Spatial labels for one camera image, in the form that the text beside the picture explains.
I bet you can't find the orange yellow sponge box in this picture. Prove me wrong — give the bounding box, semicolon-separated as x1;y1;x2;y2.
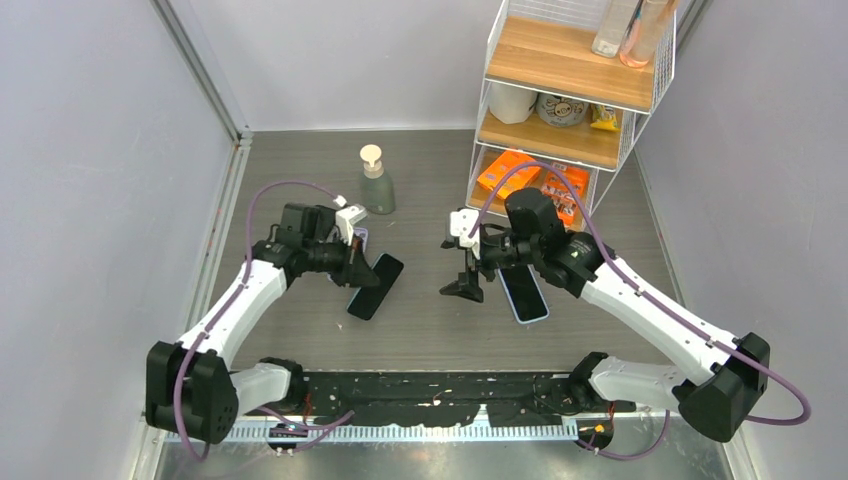
476;150;543;200

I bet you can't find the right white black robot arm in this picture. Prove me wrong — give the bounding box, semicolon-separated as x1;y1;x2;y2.
440;188;771;443

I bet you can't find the white cup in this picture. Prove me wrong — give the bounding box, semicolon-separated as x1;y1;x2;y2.
489;83;538;125

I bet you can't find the printed ceramic mug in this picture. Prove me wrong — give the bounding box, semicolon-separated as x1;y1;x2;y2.
535;93;590;128

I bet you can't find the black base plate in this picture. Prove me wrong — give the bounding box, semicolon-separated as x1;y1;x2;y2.
276;371;636;427

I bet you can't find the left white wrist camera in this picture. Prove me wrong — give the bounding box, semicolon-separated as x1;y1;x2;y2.
333;195;368;246

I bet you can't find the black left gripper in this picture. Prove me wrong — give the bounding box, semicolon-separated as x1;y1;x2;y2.
303;231;379;288

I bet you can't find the aluminium frame rail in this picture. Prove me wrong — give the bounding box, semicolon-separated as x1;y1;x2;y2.
150;0;253;144

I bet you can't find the bare black phone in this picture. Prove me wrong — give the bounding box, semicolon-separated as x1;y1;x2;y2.
346;253;405;321

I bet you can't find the white wire wooden shelf rack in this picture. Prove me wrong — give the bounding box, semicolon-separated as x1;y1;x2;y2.
466;1;677;210

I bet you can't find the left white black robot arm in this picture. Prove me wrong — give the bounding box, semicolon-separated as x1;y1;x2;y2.
145;203;379;444

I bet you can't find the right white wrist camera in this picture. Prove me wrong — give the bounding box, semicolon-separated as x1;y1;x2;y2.
448;208;481;260

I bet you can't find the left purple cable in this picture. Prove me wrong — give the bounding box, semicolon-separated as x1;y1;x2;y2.
172;180;342;464

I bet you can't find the orange razor box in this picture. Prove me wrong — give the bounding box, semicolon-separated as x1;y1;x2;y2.
541;162;590;229

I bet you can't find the clear glass bottle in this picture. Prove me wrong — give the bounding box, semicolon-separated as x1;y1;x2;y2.
591;0;641;58

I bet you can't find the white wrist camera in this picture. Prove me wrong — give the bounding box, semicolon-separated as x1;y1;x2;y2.
448;208;481;260
333;195;368;246

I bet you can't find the yellow snack packet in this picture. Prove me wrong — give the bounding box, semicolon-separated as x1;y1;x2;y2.
590;104;621;132

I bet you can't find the green soap pump bottle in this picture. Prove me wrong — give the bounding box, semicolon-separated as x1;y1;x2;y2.
359;144;396;215

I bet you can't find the purple cable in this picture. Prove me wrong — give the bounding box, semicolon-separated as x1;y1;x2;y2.
172;180;342;464
466;160;813;427

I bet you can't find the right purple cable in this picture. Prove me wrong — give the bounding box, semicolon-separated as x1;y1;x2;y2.
466;160;813;427

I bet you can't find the pink tinted glass bottle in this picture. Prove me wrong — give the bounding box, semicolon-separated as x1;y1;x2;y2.
619;0;679;69

